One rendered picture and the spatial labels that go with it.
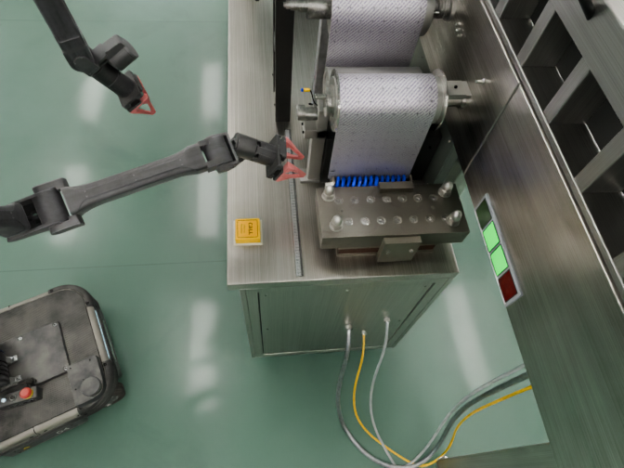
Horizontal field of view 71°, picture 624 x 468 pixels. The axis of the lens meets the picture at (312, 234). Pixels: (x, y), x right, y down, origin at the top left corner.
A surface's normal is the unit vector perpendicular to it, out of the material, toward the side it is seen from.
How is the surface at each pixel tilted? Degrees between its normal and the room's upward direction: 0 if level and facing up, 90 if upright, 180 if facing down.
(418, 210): 0
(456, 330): 0
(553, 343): 90
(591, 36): 90
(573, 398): 90
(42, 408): 0
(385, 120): 90
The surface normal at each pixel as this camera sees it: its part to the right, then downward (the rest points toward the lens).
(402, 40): 0.09, 0.88
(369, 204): 0.07, -0.50
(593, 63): -0.99, 0.04
